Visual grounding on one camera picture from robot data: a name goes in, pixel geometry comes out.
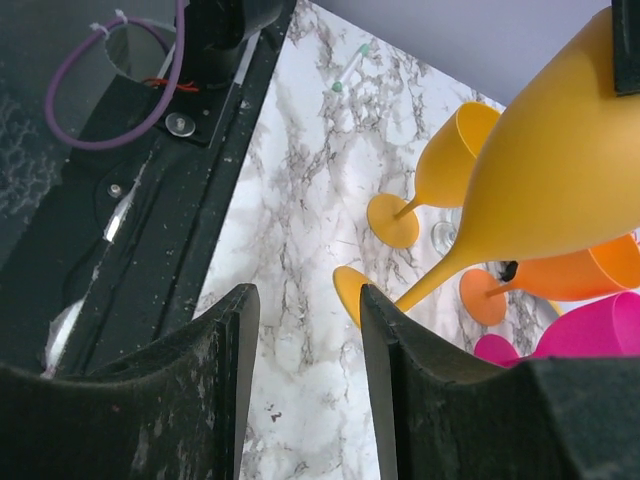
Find green capped white marker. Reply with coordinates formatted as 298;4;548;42
331;44;370;93

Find clear wine glass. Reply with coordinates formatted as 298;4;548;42
431;208;462;257

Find yellow wine glass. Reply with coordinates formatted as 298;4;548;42
367;102;500;249
331;6;640;331

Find orange plastic wine glass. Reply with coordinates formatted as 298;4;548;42
459;234;639;327

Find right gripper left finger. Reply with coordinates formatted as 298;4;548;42
1;284;260;479

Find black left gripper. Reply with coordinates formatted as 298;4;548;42
611;0;640;96

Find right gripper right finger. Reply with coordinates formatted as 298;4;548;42
360;285;639;479

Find black front mounting rail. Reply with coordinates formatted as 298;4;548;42
1;1;295;376

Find magenta plastic wine glass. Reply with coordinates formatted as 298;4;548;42
474;291;639;368

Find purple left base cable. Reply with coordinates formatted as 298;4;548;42
44;0;188;152

